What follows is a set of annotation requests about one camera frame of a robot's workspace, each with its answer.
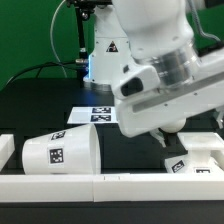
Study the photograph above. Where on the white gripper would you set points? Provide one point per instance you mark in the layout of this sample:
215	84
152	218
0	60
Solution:
140	107

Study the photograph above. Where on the white left rail block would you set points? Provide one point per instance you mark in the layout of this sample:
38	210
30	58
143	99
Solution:
7	148

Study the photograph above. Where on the white lamp base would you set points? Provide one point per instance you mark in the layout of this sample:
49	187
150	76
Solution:
205	154

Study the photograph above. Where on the white light bulb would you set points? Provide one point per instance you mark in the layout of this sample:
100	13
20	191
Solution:
174	127

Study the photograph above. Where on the white front rail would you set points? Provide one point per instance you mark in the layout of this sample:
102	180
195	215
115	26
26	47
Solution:
108	187

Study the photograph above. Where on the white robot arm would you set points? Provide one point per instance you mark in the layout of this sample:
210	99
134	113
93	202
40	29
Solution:
144	54

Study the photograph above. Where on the white marker sheet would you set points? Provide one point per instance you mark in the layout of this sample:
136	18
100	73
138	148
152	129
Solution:
96	115

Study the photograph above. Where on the green curtain backdrop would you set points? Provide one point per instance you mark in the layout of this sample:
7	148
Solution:
34	32

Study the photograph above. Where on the white lamp shade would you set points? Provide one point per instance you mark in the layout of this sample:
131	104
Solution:
71	151

